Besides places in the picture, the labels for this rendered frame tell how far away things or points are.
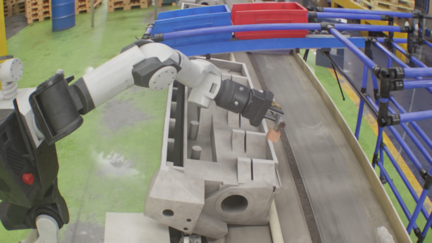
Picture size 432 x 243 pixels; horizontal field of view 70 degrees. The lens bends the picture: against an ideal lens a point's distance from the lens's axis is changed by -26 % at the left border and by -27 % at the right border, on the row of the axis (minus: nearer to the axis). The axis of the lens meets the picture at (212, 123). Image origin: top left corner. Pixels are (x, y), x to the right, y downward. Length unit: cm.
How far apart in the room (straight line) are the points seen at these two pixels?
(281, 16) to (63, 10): 659
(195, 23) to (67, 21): 649
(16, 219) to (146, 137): 224
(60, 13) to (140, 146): 508
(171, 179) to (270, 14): 72
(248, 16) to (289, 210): 72
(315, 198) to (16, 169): 106
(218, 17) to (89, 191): 171
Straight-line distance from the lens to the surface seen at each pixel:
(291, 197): 146
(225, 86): 121
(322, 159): 169
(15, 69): 106
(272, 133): 127
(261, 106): 125
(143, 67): 95
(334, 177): 159
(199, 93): 120
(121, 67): 95
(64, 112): 94
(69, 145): 336
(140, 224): 127
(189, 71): 109
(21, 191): 103
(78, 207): 264
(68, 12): 784
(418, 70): 111
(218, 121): 154
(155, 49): 102
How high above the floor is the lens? 165
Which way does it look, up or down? 28 degrees down
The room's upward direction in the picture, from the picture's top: straight up
